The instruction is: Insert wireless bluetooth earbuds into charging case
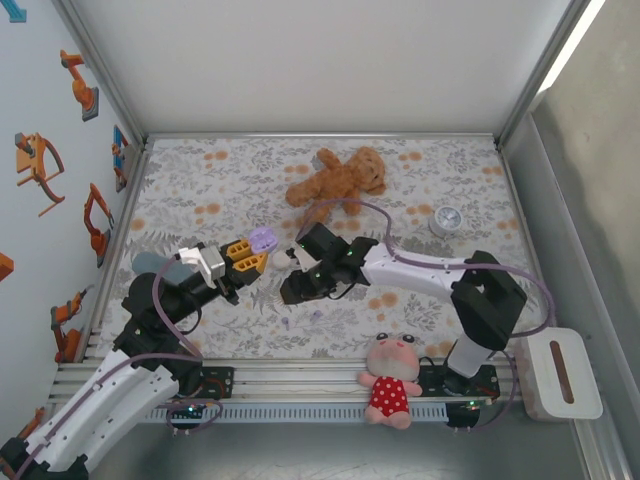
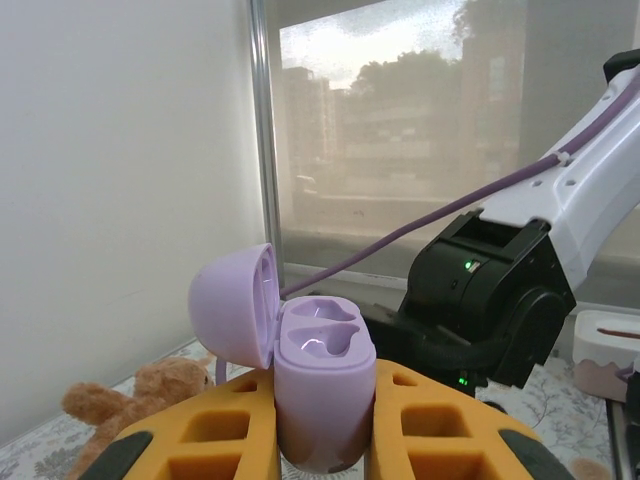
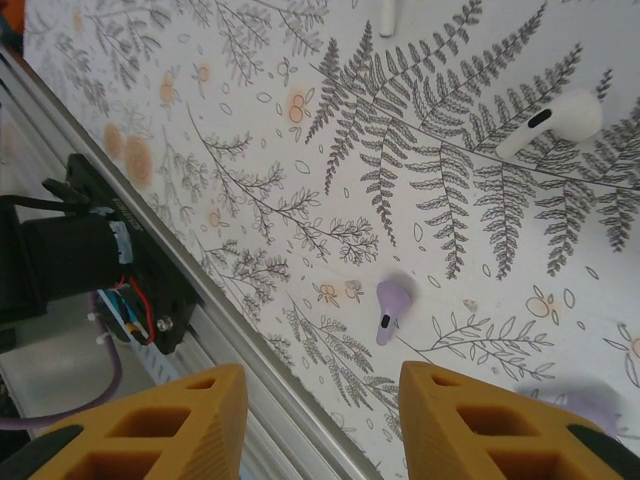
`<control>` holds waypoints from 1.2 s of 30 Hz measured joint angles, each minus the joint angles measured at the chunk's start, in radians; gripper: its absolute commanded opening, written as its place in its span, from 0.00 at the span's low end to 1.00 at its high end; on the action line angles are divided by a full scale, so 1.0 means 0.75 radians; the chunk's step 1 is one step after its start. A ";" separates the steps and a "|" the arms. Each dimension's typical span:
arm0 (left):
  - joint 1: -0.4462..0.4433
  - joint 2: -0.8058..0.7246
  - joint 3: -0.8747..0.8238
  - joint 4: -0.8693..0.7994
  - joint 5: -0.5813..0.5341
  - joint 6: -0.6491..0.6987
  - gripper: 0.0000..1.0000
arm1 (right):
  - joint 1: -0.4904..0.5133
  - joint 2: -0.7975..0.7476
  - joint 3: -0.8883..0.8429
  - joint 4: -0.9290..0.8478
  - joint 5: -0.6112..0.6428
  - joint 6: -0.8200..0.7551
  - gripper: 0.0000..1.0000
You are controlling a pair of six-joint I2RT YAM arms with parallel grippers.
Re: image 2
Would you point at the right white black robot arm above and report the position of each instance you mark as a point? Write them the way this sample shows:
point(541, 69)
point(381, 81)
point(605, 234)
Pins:
point(590, 190)

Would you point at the aluminium frame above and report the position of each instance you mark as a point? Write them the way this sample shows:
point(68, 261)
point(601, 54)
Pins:
point(265, 150)

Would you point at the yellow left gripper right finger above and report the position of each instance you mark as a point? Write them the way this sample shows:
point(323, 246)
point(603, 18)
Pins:
point(425, 440)

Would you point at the purple earbud case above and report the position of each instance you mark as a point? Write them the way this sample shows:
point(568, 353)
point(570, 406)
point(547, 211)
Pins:
point(320, 390)

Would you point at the floral tablecloth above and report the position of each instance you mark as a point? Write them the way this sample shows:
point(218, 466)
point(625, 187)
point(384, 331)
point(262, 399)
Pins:
point(550, 415)

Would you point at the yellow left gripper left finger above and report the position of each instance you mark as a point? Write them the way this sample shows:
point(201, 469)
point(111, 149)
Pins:
point(215, 440)

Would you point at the brown teddy bear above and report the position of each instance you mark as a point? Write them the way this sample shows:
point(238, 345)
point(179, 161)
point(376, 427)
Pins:
point(125, 400)

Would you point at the white tissue box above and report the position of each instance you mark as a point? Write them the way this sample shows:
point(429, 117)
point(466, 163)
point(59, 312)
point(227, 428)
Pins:
point(600, 350)

